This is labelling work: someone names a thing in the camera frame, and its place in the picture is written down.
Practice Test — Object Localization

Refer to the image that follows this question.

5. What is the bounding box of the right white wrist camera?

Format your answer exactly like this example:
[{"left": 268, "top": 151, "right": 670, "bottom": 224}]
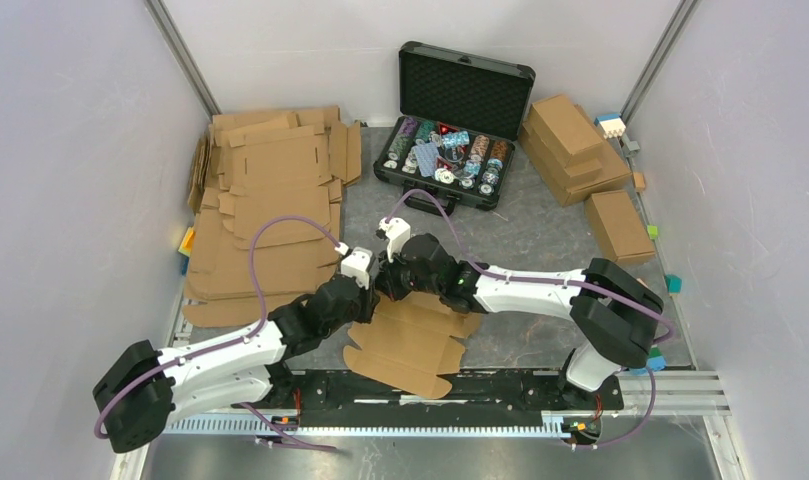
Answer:
[{"left": 376, "top": 217, "right": 411, "bottom": 261}]

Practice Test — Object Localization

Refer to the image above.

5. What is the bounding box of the orange yellow block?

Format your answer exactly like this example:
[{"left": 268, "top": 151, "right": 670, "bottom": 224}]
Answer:
[{"left": 177, "top": 227, "right": 195, "bottom": 257}]

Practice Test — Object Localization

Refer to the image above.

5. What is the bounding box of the blue green white block stack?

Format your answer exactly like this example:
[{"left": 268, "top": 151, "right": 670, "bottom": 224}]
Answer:
[{"left": 630, "top": 345, "right": 667, "bottom": 375}]

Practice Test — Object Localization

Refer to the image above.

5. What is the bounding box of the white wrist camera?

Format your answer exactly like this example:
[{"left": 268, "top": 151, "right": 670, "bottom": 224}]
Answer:
[
  {"left": 376, "top": 217, "right": 411, "bottom": 261},
  {"left": 334, "top": 242, "right": 378, "bottom": 290}
]

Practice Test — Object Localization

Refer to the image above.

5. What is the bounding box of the black poker chip case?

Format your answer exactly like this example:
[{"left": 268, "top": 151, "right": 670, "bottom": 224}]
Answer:
[{"left": 373, "top": 41, "right": 536, "bottom": 215}]

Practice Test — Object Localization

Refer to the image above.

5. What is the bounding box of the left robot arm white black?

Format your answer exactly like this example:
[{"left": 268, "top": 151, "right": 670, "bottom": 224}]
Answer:
[{"left": 92, "top": 274, "right": 378, "bottom": 453}]

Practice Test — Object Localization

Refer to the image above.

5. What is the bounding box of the small wooden cube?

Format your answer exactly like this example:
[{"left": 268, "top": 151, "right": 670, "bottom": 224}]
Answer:
[{"left": 632, "top": 172, "right": 647, "bottom": 193}]

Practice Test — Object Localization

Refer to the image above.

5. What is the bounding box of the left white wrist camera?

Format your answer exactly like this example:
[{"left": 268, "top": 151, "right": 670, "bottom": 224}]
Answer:
[{"left": 334, "top": 242, "right": 378, "bottom": 290}]

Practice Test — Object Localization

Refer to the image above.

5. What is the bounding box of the stack of flat cardboard sheets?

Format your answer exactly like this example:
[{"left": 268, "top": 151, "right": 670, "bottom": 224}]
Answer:
[{"left": 182, "top": 106, "right": 362, "bottom": 328}]

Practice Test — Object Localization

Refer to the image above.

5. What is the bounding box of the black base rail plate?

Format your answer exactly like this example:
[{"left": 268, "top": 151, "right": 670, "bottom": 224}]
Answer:
[{"left": 252, "top": 368, "right": 624, "bottom": 428}]

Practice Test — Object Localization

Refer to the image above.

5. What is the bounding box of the blue white toy block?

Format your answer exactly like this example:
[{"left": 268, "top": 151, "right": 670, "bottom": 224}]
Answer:
[{"left": 594, "top": 113, "right": 627, "bottom": 139}]

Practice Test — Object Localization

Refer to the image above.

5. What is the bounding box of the large folded cardboard box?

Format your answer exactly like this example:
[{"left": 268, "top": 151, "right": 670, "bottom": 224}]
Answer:
[{"left": 519, "top": 104, "right": 631, "bottom": 206}]

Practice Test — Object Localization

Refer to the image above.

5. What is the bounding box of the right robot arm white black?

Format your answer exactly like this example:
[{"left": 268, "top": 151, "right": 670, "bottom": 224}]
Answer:
[{"left": 376, "top": 230, "right": 663, "bottom": 408}]

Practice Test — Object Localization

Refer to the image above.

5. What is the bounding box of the teal cube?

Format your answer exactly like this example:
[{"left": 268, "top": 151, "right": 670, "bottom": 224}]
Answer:
[{"left": 664, "top": 273, "right": 683, "bottom": 295}]

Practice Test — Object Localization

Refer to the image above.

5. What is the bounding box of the small folded cardboard box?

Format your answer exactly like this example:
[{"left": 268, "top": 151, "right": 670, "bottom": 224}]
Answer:
[{"left": 584, "top": 190, "right": 655, "bottom": 266}]

